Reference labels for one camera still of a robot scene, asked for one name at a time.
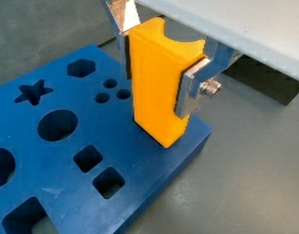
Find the blue shape sorter board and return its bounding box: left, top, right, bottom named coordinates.
left=0, top=45, right=211, bottom=234

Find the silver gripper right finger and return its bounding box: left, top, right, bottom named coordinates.
left=175, top=37, right=241, bottom=119

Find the yellow arch block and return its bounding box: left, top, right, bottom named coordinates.
left=130, top=17, right=205, bottom=148

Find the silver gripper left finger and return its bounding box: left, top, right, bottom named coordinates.
left=102, top=0, right=140, bottom=79

